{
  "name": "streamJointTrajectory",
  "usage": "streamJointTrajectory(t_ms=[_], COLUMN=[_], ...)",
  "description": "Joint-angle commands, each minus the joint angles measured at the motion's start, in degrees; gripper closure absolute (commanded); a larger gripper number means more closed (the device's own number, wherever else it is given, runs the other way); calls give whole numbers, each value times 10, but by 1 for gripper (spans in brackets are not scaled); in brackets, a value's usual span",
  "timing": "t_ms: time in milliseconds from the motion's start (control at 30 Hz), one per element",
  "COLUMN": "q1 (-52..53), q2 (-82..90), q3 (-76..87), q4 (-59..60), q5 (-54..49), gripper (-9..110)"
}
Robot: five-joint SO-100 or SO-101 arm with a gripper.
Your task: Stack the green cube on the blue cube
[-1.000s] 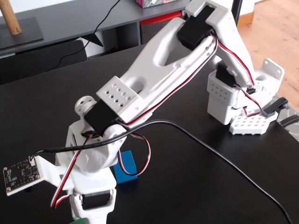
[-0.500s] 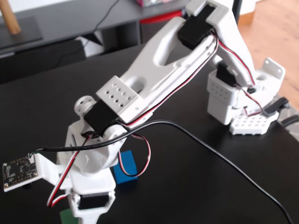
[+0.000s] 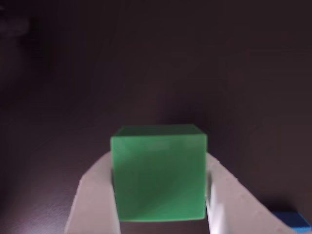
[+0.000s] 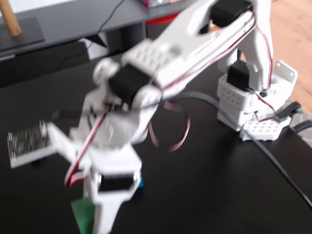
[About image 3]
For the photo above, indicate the blue cube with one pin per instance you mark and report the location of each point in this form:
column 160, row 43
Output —
column 297, row 224

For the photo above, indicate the green cube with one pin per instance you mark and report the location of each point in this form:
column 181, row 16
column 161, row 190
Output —
column 158, row 175

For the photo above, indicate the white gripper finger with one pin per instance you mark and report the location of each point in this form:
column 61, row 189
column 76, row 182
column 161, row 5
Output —
column 95, row 202
column 239, row 209

